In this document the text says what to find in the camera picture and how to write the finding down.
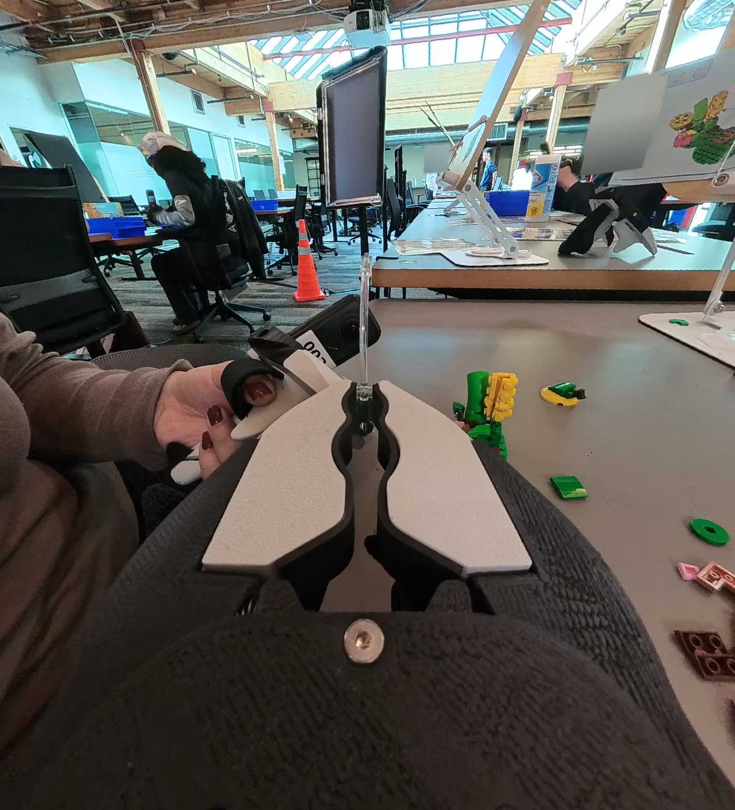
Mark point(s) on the neighbouring grey table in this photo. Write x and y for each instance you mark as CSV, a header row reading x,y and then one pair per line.
x,y
595,269

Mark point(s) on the clear flexible rod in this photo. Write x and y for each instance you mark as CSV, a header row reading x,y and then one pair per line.
x,y
365,316

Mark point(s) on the white wipes canister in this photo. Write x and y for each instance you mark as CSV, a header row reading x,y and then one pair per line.
x,y
541,190

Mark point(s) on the black screen on stand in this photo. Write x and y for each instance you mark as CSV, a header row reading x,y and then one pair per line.
x,y
353,133

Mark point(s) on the yellow green lego piece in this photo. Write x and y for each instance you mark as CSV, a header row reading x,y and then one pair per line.
x,y
560,392

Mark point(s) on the grey desk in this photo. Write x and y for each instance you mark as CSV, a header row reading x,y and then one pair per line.
x,y
607,443

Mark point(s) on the person's left hand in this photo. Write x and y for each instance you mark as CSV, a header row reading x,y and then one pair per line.
x,y
187,411

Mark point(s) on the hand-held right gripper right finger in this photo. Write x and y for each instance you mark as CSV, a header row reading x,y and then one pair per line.
x,y
449,500

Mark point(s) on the small pink lego piece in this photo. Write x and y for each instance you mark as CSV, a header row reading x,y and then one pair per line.
x,y
688,571

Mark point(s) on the dark brown lego plate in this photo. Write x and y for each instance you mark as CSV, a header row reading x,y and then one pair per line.
x,y
721,666
699,643

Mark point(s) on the white tilted book stand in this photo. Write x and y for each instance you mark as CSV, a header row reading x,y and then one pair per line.
x,y
500,95

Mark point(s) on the lego instruction booklet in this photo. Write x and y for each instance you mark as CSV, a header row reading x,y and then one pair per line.
x,y
721,95

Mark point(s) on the green curved lego slope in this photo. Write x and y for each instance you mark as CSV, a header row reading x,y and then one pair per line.
x,y
568,487

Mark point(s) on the orange traffic cone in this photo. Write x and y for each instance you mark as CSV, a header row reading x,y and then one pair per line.
x,y
308,272

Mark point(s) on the tan L-shaped lego plate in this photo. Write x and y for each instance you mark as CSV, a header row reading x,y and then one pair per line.
x,y
721,579

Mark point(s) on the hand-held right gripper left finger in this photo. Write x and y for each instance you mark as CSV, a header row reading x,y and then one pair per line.
x,y
279,493

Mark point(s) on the blue storage bin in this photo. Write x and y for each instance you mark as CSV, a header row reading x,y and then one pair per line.
x,y
508,202
117,226

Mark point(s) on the black office chair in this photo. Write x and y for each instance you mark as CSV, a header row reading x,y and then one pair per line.
x,y
32,253
234,253

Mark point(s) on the wooden table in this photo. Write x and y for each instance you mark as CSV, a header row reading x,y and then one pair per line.
x,y
120,243

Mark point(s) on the person's sweater torso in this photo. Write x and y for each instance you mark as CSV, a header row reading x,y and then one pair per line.
x,y
26,601

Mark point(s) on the green yellow lego flower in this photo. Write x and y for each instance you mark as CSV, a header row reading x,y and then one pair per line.
x,y
490,398

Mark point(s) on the person's left forearm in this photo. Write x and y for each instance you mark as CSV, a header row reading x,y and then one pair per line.
x,y
57,392

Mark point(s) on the ceiling projector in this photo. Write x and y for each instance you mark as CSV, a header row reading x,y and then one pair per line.
x,y
367,22

